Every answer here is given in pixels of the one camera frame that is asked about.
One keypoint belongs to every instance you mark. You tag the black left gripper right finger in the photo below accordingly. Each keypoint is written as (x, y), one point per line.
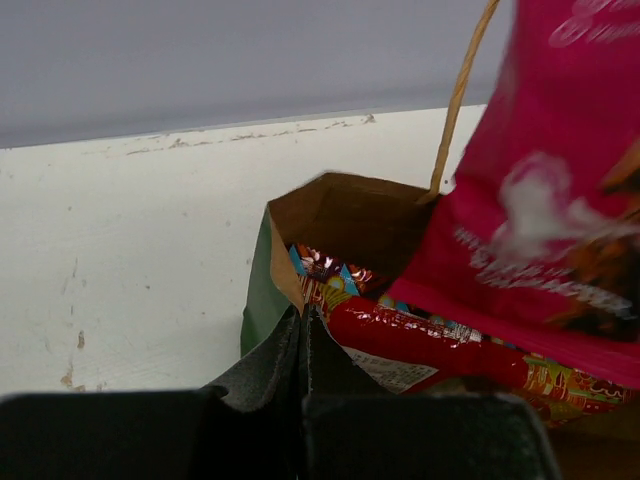
(352, 428)

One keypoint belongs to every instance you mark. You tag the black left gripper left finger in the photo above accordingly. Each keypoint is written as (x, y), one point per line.
(242, 425)

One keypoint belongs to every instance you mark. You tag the red candy bag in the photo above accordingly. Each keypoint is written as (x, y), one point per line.
(407, 350)

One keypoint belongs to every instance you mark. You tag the green brown paper bag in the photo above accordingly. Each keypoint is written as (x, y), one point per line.
(369, 221)

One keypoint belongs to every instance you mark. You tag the pink Real chips bag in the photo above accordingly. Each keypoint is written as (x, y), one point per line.
(538, 242)

